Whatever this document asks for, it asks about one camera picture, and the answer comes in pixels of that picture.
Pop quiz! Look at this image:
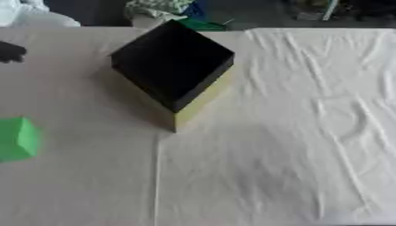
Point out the tan cardboard box black inside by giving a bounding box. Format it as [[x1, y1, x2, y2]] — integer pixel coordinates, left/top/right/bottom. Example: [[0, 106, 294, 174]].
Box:
[[108, 19, 237, 133]]

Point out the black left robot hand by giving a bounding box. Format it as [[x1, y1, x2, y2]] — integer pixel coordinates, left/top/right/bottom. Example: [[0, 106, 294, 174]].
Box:
[[0, 41, 28, 64]]

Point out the green bag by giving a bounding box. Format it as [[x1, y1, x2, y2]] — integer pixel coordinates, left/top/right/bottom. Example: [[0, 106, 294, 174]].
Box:
[[176, 17, 229, 32]]

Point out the green and white checked cloth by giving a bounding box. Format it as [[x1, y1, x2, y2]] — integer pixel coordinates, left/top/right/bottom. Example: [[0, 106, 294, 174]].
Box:
[[124, 0, 197, 21]]

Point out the white plastic bag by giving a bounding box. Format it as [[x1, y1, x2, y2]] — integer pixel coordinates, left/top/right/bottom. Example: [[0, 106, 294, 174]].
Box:
[[0, 0, 82, 28]]

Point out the green block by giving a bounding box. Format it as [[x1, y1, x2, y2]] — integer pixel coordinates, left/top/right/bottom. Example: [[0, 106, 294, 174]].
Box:
[[0, 117, 43, 163]]

